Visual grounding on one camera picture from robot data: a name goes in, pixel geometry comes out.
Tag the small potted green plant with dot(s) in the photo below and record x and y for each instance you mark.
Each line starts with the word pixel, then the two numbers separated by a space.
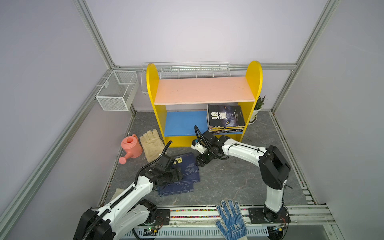
pixel 258 107

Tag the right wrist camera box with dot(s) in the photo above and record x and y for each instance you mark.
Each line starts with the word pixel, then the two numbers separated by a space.
pixel 198 147

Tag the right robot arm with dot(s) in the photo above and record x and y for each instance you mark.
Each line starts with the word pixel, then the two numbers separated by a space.
pixel 274 168

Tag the black wolf cover book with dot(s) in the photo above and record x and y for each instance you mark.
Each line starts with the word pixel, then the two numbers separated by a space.
pixel 225 117

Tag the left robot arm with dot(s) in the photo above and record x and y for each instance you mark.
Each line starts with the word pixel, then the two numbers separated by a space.
pixel 129 209

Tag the front rail with cable tray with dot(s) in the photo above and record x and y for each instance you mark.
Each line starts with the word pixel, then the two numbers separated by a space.
pixel 200 223

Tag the dark blue classic book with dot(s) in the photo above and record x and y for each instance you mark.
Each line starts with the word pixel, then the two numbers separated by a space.
pixel 189 169

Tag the white mesh wall basket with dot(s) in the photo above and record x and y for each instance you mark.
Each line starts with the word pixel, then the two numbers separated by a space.
pixel 118 91

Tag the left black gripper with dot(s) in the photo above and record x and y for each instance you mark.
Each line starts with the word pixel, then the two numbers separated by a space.
pixel 175 177

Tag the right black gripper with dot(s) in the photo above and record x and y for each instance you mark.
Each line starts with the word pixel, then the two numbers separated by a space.
pixel 202 161

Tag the yellow cartoon boy book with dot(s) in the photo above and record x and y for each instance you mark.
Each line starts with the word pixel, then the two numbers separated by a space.
pixel 227 131

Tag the beige work glove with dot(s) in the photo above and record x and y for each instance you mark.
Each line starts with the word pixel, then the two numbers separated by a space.
pixel 152 145

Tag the blue dotted knit glove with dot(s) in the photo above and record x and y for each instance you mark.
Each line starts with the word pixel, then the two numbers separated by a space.
pixel 231 225

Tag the pink watering can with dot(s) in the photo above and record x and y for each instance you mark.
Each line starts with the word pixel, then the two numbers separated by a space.
pixel 132 147

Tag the yellow shelf with coloured boards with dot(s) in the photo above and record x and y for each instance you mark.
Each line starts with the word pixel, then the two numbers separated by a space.
pixel 179 126

